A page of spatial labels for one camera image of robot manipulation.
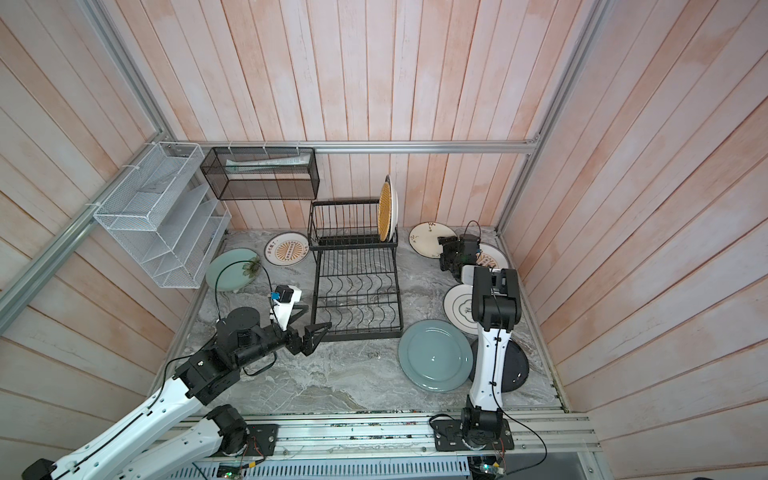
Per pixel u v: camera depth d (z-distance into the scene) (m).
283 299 0.59
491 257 1.11
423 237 1.18
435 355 0.92
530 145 0.93
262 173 1.05
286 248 1.14
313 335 0.62
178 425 0.49
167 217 0.73
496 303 0.62
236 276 1.05
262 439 0.73
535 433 0.66
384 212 0.93
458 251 0.98
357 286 1.02
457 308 0.98
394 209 0.78
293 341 0.61
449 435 0.73
